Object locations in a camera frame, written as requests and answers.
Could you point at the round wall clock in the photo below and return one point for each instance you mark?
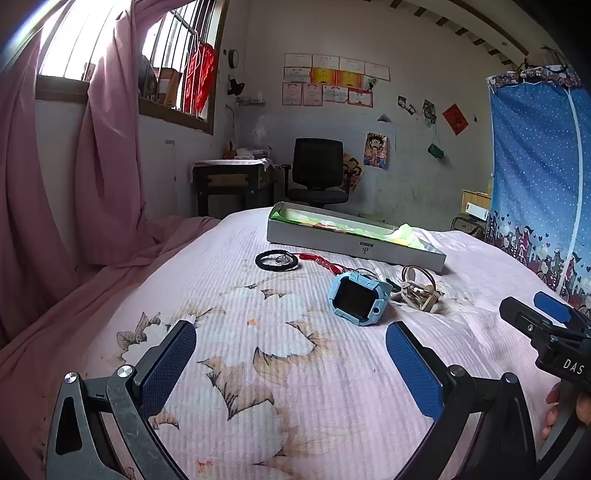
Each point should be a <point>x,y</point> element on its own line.
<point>233,58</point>

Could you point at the person's right hand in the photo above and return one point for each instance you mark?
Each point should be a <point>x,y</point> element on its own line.
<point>551,410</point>

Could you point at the barred window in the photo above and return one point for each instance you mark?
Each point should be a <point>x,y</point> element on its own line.
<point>69,41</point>

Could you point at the dark wooden desk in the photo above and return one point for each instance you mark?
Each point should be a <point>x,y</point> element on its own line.
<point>221,194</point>

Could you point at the brown cardboard box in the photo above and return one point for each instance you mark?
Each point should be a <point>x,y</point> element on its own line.
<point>475,197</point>

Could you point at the blue smartwatch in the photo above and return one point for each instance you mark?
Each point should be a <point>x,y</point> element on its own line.
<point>358,297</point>

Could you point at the green wall photo strip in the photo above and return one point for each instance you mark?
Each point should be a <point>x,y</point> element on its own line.
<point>429,113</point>

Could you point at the silver hoop rings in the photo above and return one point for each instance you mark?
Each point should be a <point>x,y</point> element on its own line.
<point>367,272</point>

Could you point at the green hanging pouch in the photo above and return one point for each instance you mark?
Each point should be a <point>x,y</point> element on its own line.
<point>437,151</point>

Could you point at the cartoon boy poster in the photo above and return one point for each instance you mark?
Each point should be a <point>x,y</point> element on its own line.
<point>376,150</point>

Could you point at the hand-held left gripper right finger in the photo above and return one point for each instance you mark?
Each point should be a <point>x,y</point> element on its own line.
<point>413,369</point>

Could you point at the white cardboard box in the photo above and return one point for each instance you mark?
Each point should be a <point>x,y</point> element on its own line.
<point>314,240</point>

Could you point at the red diamond paper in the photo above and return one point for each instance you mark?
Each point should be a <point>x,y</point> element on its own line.
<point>455,119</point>

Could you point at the white wall paper sheet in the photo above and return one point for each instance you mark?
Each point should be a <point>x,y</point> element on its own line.
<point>390,134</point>

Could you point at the small wall shelf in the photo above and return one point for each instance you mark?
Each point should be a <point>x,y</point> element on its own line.
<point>251,101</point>

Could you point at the black wall ornament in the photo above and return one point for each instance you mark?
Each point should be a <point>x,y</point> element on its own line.
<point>235,86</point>

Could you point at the clear bangles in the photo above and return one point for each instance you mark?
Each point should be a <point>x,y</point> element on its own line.
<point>406,272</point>

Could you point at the black office chair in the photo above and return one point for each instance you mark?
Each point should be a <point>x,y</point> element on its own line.
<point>318,161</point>

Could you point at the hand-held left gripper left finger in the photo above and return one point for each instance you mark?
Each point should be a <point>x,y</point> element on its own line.
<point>168,364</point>

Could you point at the group of wall certificates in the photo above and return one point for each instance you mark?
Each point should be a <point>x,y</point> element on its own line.
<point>334,78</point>

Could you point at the pink curtain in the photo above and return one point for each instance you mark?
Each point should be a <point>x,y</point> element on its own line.
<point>55,184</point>

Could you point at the yellow cartoon poster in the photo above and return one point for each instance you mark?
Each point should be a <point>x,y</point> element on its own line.
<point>353,173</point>

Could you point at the green patterned lining paper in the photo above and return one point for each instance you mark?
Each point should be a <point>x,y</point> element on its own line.
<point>351,227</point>

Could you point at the blue dotted fabric wardrobe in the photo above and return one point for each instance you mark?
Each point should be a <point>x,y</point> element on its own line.
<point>531,161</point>

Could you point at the red hanging garment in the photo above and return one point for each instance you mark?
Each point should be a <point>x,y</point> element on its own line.
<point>203,74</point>

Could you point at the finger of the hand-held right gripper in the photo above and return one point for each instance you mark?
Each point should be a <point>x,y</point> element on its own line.
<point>521,318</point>
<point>551,305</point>

